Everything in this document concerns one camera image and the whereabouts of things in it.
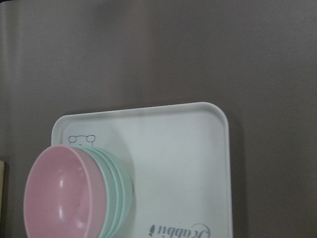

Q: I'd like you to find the bottom green bowl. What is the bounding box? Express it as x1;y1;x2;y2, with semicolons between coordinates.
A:
101;150;133;234

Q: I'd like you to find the white rabbit tray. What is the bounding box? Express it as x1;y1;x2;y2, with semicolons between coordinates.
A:
52;102;233;238

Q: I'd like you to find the middle green bowl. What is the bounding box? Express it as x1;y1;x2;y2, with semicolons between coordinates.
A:
91;147;133;238

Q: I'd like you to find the small pink bowl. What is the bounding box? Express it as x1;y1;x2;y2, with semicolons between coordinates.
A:
23;145;106;238

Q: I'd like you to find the wooden cutting board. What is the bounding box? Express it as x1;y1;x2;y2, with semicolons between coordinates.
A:
0;161;5;214

